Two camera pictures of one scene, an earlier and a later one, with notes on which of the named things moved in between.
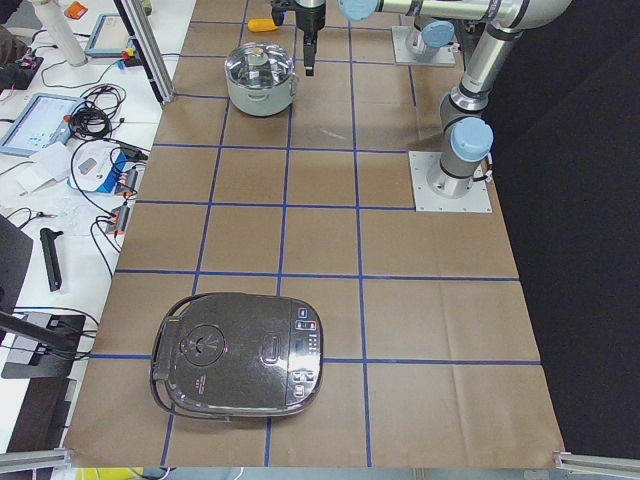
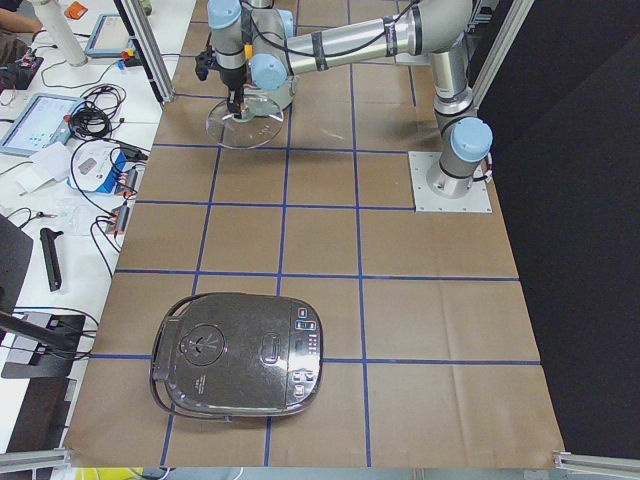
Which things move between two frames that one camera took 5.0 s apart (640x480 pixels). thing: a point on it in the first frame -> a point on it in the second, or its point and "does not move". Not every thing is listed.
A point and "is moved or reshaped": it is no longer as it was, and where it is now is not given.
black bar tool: x=49 y=243 does not move
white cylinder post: x=56 y=23 does not move
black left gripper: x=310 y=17 -> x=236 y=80
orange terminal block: x=118 y=219 does not move
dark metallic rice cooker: x=237 y=355 does not move
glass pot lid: x=259 y=65 is moved or reshaped
